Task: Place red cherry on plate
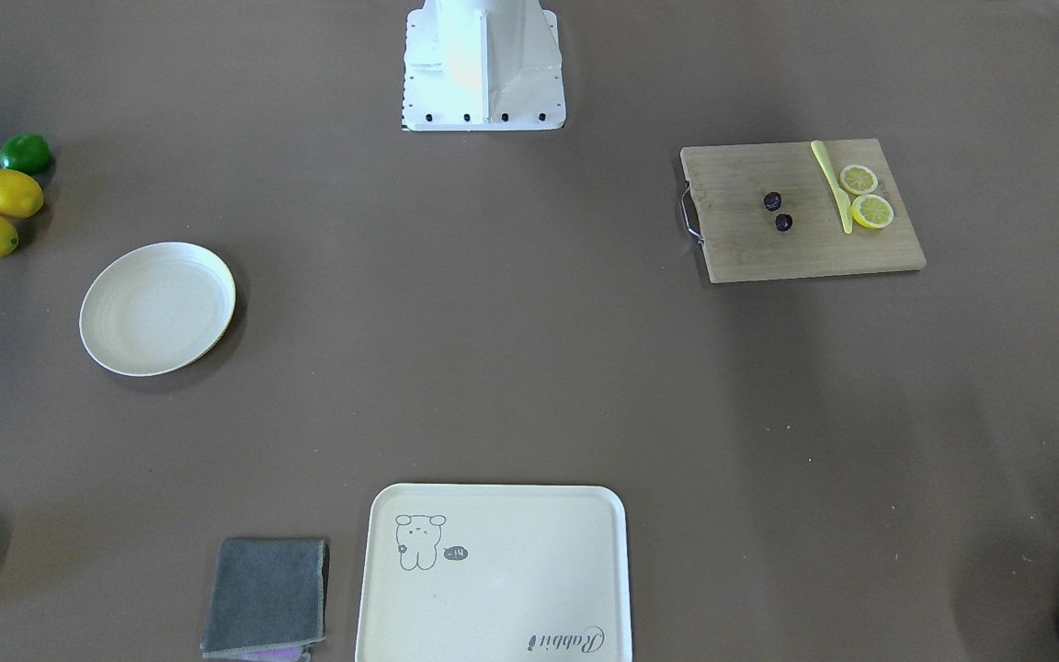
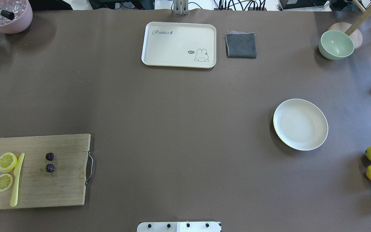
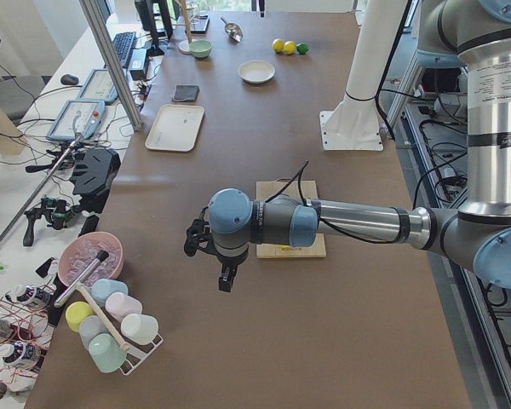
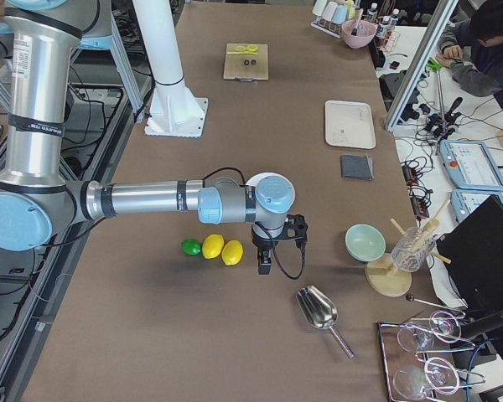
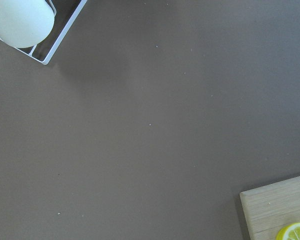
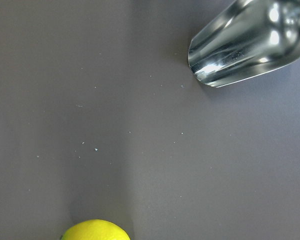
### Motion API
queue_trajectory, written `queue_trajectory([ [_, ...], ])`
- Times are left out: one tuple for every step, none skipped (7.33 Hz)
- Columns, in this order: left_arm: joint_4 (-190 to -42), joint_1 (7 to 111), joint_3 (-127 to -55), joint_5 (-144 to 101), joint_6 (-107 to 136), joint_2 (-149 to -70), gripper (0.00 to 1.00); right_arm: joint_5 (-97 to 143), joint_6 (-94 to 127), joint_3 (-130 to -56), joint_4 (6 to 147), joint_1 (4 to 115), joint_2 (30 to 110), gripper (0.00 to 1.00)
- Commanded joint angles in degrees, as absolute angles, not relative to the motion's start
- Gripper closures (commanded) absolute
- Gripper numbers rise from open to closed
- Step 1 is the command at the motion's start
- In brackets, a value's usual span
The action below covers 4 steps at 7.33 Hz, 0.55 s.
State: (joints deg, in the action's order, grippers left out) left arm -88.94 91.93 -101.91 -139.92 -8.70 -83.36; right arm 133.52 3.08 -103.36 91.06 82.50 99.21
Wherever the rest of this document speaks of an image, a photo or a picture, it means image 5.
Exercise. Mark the lemon half near edge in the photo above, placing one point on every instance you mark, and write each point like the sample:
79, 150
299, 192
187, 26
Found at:
289, 232

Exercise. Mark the wooden cutting board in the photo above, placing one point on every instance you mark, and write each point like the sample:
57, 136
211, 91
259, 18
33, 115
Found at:
268, 209

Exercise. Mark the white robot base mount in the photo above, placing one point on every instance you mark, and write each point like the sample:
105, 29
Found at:
36, 28

